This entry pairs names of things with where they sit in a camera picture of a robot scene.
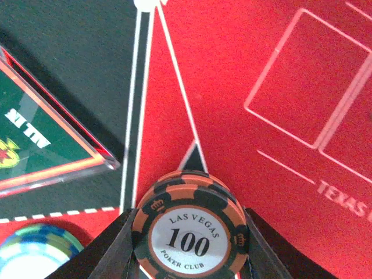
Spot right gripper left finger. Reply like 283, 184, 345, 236
48, 209, 138, 278

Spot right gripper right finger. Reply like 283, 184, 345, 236
241, 208, 334, 278

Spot green chips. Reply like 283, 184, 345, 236
1, 223, 84, 278

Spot orange brown poker chip stack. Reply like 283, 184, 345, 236
131, 170, 248, 278

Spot triangular all in marker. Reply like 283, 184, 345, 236
1, 47, 120, 196

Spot round red black poker mat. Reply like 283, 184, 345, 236
1, 1, 371, 278

